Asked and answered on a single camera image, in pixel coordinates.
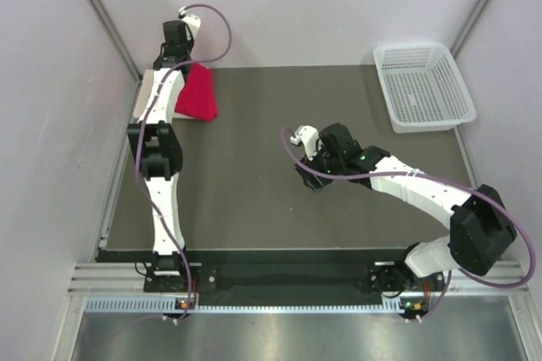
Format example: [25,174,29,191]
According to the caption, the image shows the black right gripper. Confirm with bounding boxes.
[296,137,346,192]

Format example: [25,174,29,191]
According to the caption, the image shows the pink red t shirt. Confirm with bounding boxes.
[174,64,218,122]

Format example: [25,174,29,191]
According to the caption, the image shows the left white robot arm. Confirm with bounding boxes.
[127,14,201,291]

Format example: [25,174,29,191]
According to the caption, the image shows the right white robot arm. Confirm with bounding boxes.
[289,123,517,290]

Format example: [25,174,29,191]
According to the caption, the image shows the white perforated plastic basket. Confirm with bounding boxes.
[373,42,477,134]

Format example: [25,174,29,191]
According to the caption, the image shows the folded cream white t shirt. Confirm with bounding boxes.
[132,69,154,122]

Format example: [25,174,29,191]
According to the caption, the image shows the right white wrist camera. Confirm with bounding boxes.
[290,125,322,161]

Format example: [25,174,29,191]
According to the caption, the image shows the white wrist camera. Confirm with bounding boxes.
[290,125,322,161]
[178,6,202,41]

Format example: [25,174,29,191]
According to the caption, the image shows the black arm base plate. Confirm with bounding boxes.
[144,261,445,297]

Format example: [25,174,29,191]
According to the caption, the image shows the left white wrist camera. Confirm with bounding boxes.
[178,6,202,41]

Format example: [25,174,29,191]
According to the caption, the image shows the right aluminium frame post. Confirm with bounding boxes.
[451,0,492,58]

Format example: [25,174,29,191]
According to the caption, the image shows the aluminium frame post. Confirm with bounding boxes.
[58,0,143,81]
[451,0,492,58]

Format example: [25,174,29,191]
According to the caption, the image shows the slotted grey cable duct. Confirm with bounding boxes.
[85,296,424,315]

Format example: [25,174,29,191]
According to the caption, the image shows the left aluminium frame post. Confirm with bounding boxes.
[58,0,143,81]

